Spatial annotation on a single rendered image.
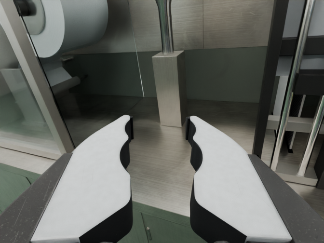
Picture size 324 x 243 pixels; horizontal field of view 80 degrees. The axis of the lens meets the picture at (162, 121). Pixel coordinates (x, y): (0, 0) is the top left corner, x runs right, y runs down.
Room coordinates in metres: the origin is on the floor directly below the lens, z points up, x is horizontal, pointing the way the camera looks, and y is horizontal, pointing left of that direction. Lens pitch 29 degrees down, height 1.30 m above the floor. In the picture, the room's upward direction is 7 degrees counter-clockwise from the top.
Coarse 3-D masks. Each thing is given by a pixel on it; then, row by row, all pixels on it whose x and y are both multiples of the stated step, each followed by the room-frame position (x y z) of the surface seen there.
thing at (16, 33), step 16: (0, 0) 0.51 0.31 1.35; (0, 16) 0.51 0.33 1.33; (16, 16) 0.52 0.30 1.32; (16, 32) 0.51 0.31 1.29; (16, 48) 0.51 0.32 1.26; (32, 48) 0.53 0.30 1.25; (32, 64) 0.52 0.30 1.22; (32, 80) 0.51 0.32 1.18; (48, 96) 0.52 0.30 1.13; (48, 112) 0.51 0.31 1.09; (64, 128) 0.53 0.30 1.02; (0, 144) 0.66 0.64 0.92; (16, 144) 0.62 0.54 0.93; (64, 144) 0.51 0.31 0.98
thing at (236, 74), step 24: (216, 48) 0.85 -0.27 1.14; (240, 48) 0.81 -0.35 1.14; (264, 48) 0.77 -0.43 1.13; (144, 72) 1.00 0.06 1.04; (192, 72) 0.89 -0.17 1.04; (216, 72) 0.85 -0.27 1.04; (240, 72) 0.80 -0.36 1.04; (144, 96) 1.01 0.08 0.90; (192, 96) 0.90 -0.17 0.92; (216, 96) 0.85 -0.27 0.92; (240, 96) 0.80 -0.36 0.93; (312, 96) 0.69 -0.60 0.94
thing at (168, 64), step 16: (160, 0) 0.68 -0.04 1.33; (160, 16) 0.69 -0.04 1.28; (160, 64) 0.67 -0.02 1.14; (176, 64) 0.64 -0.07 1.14; (160, 80) 0.67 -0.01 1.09; (176, 80) 0.65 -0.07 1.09; (160, 96) 0.68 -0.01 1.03; (176, 96) 0.65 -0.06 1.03; (160, 112) 0.68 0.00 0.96; (176, 112) 0.65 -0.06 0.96
